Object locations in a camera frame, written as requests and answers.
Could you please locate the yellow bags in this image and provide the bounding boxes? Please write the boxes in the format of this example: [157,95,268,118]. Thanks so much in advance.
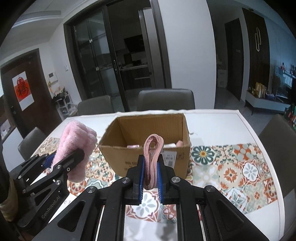
[254,82,266,97]

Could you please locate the gold wall ornament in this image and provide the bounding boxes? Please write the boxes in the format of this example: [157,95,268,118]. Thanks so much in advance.
[254,27,263,53]

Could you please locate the white red door poster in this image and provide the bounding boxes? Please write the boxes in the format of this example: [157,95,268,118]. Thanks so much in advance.
[12,72,35,111]

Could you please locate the dark framed glass sliding door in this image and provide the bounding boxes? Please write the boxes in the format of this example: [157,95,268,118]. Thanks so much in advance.
[63,0,173,113]

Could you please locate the brown cardboard box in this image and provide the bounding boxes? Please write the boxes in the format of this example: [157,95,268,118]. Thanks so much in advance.
[98,113,192,179]

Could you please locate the grey dining chair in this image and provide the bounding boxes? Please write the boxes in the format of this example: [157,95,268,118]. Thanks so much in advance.
[18,126,48,160]
[77,95,114,116]
[258,113,296,202]
[137,88,195,112]

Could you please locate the floral patterned table runner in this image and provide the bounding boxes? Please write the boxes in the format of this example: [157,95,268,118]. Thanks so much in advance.
[35,137,278,223]

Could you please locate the pink elastic band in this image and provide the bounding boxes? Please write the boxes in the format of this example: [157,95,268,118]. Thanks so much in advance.
[143,133,165,190]

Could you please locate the dark interior door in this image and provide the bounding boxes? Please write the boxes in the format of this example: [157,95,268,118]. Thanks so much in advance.
[224,17,246,101]

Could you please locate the white sideboard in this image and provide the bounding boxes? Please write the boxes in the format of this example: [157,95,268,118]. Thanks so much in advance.
[244,89,291,115]

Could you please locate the brown wooden door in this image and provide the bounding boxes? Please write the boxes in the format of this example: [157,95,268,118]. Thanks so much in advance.
[0,48,63,140]

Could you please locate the colourful boxes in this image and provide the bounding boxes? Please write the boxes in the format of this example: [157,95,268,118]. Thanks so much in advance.
[284,103,296,127]

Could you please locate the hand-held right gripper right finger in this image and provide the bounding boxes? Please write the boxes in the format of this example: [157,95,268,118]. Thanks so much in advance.
[157,155,270,241]

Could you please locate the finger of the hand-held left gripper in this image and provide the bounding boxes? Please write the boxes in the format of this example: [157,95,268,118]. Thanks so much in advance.
[17,153,56,181]
[23,148,85,197]

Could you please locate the person's left forearm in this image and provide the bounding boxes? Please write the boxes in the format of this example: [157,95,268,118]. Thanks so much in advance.
[0,148,19,223]

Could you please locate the pink plush headband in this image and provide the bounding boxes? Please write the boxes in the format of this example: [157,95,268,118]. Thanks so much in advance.
[53,119,98,184]

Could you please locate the white shoe rack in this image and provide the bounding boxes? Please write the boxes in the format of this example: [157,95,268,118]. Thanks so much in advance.
[51,85,78,121]

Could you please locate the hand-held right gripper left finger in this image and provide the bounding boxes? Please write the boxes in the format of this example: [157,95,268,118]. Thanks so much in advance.
[30,155,146,241]

